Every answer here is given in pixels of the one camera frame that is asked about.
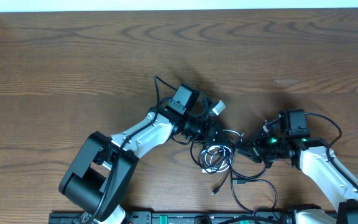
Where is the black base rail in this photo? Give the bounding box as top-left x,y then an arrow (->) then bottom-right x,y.
48,210 -> 294,224

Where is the white cable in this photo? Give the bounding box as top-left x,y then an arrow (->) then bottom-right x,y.
201,129 -> 242,174

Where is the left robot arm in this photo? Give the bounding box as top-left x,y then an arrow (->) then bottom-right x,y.
58,83 -> 231,223

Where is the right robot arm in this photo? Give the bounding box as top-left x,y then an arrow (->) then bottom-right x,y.
236,110 -> 358,223

